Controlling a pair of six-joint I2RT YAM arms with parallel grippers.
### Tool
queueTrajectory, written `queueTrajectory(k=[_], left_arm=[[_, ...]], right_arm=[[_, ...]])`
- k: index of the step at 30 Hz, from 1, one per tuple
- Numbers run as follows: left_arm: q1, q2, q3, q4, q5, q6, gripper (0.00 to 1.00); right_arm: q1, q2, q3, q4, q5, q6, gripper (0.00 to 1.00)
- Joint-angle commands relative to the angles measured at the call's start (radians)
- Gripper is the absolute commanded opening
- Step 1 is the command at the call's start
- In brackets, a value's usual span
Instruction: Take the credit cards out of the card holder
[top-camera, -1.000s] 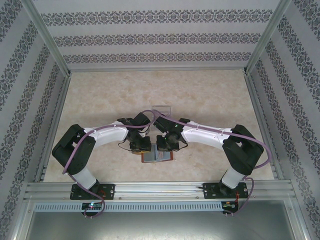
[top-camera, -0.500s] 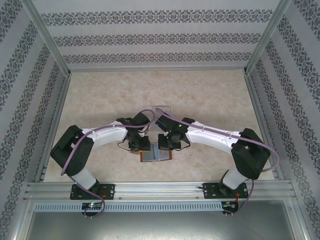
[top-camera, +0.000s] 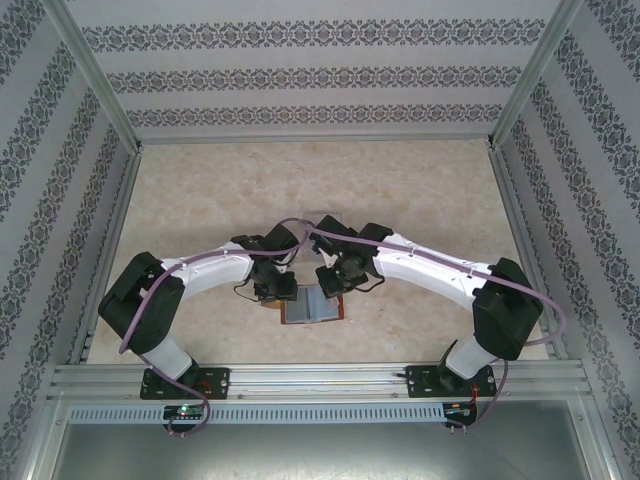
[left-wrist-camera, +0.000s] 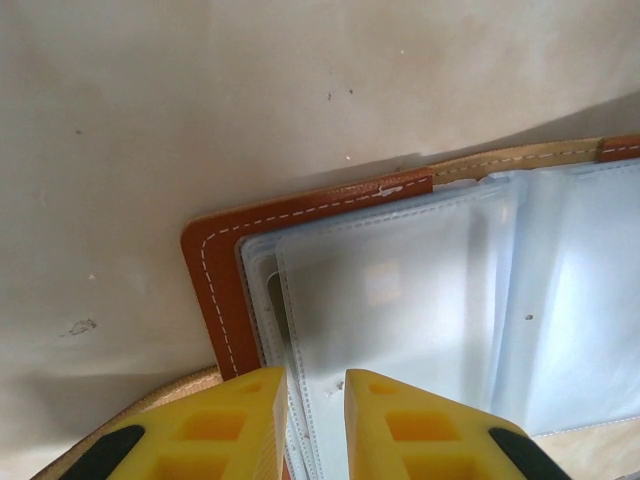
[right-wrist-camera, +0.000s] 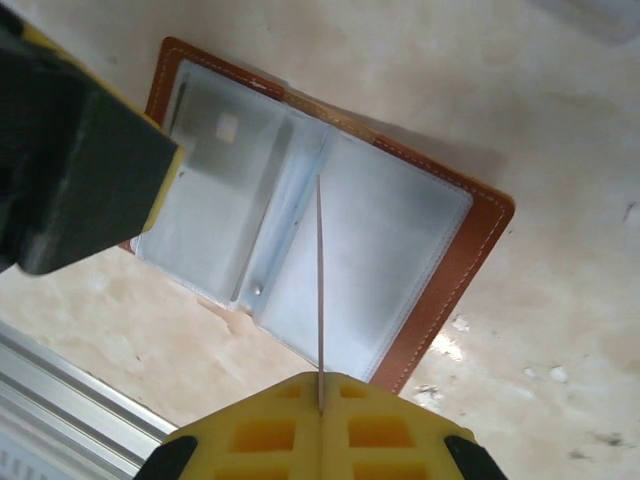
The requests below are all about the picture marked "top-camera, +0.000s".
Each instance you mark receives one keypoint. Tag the brown leather card holder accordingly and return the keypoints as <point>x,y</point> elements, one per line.
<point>312,307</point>

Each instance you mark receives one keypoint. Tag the clear acrylic card box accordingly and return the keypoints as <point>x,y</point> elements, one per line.
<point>310,216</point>

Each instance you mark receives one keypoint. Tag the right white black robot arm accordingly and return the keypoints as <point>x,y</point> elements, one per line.
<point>425,270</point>

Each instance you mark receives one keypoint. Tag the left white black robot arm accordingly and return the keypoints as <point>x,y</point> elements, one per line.
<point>210,272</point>

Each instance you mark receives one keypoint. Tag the grey sheet metal panel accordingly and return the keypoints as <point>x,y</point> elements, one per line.
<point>320,450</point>

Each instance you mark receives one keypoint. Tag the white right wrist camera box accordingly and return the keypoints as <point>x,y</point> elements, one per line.
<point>327,260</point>

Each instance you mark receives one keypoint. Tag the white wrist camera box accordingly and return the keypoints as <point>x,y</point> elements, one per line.
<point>327,260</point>
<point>286,267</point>

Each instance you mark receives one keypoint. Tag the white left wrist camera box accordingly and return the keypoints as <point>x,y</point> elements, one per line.
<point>286,267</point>

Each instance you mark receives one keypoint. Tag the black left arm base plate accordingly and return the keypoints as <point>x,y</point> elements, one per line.
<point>220,382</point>

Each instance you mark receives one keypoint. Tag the aluminium back frame rail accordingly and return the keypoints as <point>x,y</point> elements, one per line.
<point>315,140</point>

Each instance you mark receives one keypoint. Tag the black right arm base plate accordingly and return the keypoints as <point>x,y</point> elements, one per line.
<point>420,382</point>

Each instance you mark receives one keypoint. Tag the aluminium table side rail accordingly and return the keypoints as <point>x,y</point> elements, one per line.
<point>519,220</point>
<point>116,220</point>

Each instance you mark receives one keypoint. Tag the aluminium frame post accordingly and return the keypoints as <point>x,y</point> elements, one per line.
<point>96,75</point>
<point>535,75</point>

